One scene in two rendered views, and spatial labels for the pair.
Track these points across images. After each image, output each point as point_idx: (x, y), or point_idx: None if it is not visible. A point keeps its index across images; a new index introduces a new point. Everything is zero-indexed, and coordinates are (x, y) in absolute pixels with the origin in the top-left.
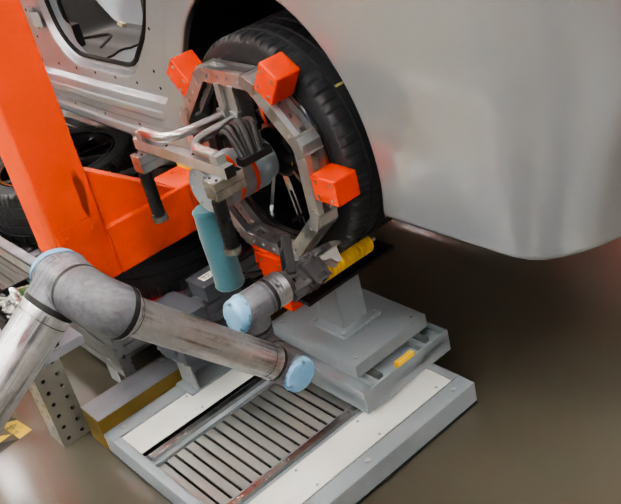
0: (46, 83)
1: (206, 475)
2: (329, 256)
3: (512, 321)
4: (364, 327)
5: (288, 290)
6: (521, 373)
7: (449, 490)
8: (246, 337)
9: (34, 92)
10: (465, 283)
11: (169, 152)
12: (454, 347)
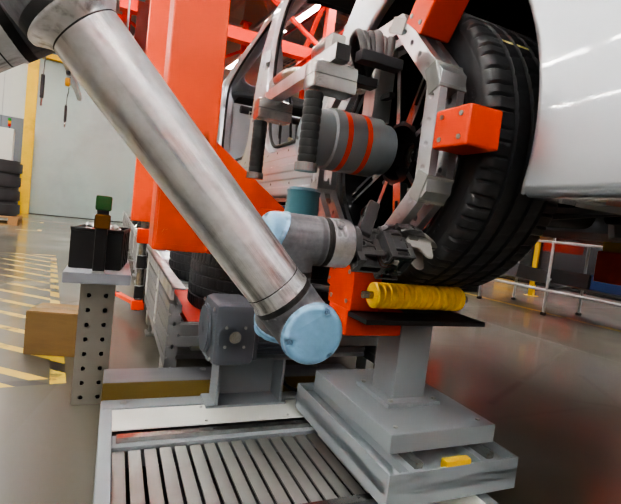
0: (222, 46)
1: (149, 485)
2: (418, 246)
3: (588, 502)
4: (416, 407)
5: (351, 240)
6: None
7: None
8: (257, 213)
9: (208, 46)
10: (525, 446)
11: (289, 76)
12: (509, 497)
